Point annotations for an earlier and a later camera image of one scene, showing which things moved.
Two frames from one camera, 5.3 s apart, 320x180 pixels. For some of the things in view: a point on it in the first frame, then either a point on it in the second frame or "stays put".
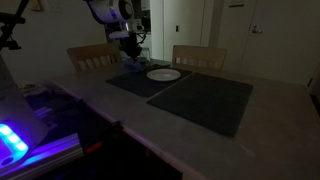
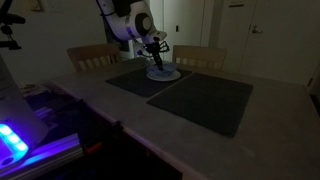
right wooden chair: [198, 58] stays put
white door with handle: [284, 41] stays put
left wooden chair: [93, 57] stays put
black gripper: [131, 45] to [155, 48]
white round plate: [163, 74] stays put
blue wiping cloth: [135, 66] to [167, 68]
